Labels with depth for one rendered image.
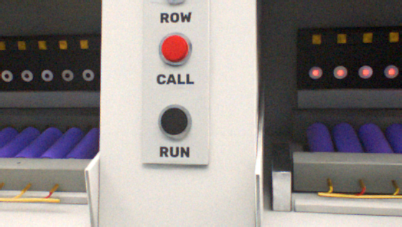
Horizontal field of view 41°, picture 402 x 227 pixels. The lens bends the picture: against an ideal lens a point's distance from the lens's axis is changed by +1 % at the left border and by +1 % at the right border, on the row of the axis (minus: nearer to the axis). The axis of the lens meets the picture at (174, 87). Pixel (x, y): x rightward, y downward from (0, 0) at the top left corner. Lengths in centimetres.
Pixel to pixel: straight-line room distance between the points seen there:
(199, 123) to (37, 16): 30
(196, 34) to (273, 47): 21
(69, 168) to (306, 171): 16
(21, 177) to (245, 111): 17
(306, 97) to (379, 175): 12
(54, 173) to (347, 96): 25
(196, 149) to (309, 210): 9
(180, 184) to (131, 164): 3
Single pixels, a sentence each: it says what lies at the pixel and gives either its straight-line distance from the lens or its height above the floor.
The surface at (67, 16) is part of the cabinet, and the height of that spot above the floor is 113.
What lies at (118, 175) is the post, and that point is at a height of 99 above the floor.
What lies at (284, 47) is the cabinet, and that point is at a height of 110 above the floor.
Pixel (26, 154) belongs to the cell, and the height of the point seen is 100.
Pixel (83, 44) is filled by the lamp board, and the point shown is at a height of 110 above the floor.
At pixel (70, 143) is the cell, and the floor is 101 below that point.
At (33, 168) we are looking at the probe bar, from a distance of 39.
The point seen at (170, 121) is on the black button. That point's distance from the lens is 31.
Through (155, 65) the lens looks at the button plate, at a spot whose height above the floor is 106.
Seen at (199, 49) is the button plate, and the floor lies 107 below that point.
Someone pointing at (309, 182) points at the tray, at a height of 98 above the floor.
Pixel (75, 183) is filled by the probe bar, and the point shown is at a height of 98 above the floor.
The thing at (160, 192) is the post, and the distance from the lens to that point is 32.
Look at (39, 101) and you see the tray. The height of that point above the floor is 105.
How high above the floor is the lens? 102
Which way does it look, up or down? 4 degrees up
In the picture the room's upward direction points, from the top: straight up
